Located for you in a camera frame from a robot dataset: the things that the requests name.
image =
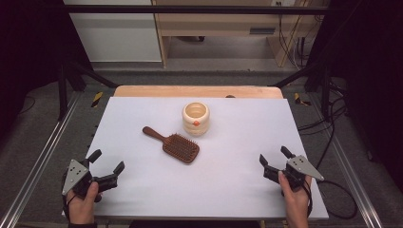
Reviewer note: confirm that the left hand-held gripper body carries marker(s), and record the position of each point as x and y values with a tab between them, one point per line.
78	177

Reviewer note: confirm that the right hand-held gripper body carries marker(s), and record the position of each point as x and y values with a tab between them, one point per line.
301	167

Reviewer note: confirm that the brown wooden hairbrush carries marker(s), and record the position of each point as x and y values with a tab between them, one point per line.
177	146

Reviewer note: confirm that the cream ribbed ceramic cup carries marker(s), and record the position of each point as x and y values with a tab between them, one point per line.
195	119

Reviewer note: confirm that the person's left hand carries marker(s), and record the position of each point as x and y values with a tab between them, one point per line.
83	207

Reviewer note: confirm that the person's right hand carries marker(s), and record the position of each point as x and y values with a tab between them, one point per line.
294	202

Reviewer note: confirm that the yellow black striped tape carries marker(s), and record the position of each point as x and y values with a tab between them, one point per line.
97	99
298	98

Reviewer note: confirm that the black curtain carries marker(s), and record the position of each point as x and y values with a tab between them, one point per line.
31	57
370	79

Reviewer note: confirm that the white cabinet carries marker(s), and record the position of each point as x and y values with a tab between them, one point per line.
117	34

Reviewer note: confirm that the light wooden desk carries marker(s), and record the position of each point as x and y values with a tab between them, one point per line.
221	23

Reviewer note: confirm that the aluminium floor rail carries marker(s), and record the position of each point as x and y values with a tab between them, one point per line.
41	158
351	171

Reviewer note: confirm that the black frame post with brace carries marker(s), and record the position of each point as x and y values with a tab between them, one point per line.
62	91
325	91

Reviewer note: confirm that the black horizontal frame bar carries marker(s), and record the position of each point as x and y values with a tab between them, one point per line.
190	9

